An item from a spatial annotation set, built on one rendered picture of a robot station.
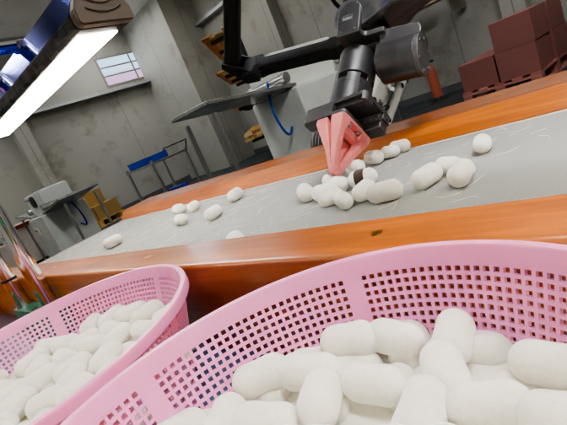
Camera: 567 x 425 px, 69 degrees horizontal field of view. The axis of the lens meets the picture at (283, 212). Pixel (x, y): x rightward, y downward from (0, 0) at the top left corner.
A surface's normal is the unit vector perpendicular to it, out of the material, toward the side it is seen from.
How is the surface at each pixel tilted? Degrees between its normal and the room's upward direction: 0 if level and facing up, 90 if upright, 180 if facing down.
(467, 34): 90
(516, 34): 90
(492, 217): 0
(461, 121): 45
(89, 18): 90
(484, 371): 0
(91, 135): 90
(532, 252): 75
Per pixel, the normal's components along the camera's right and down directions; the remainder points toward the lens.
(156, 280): -0.65, 0.12
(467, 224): -0.38, -0.90
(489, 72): -0.67, 0.44
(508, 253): -0.82, 0.19
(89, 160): 0.67, -0.09
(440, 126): -0.68, -0.33
